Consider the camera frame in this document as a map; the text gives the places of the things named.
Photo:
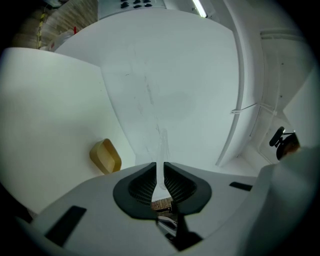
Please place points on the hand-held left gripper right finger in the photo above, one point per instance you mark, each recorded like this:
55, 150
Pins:
215, 195

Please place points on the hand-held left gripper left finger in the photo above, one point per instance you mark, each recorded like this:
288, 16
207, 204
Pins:
100, 212

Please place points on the yellow plastic tray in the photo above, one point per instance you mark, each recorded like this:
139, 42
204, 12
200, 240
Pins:
100, 157

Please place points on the person's white shirt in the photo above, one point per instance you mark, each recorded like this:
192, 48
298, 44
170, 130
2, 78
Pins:
282, 180

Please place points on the black clamp device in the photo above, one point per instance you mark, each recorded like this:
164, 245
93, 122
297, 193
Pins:
291, 146

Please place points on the white table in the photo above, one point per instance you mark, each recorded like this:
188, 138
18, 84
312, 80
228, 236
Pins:
50, 112

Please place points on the clear plastic bag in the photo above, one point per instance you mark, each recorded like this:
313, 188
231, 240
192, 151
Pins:
62, 40

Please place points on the white ceiling light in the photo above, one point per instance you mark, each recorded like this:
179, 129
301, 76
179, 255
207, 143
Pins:
200, 8

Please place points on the yellow black striped tape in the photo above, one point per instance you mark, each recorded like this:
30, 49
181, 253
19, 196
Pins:
41, 30

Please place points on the head-worn black camera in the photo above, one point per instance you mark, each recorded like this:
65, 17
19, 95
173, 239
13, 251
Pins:
277, 137

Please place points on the white wall panel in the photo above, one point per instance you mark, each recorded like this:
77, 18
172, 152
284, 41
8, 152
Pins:
110, 10

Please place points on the group of black wall holders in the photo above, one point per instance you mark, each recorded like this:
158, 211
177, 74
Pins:
136, 3

